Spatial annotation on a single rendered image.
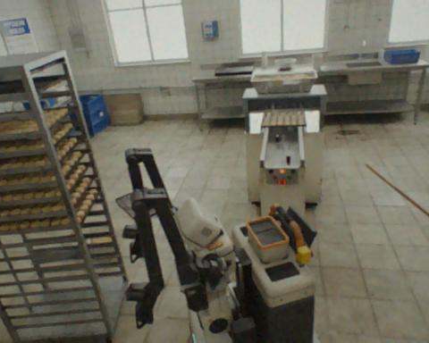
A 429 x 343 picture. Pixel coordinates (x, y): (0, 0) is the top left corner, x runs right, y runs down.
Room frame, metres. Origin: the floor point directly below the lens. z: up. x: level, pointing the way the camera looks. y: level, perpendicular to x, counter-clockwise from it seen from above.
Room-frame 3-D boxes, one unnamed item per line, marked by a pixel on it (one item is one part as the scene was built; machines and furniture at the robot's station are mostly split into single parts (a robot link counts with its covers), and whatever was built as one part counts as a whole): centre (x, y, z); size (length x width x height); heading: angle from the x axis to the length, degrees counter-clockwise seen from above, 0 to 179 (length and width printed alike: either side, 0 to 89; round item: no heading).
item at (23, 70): (1.57, 0.77, 0.97); 0.03 x 0.03 x 1.70; 89
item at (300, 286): (1.41, -0.20, 0.59); 0.55 x 0.34 x 0.83; 13
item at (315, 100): (3.11, -0.70, 1.01); 0.72 x 0.33 x 0.34; 77
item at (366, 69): (5.52, -1.52, 0.61); 3.40 x 0.70 x 1.22; 77
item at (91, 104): (6.19, 2.17, 0.50); 0.60 x 0.40 x 0.20; 170
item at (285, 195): (2.62, -0.58, 0.45); 0.70 x 0.34 x 0.90; 167
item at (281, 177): (2.27, -0.50, 0.77); 0.24 x 0.04 x 0.14; 77
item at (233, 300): (1.29, 0.03, 0.45); 0.28 x 0.27 x 0.25; 13
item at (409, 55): (5.21, -2.91, 0.95); 0.40 x 0.30 x 0.14; 80
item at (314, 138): (3.58, -0.81, 0.42); 1.28 x 0.72 x 0.84; 167
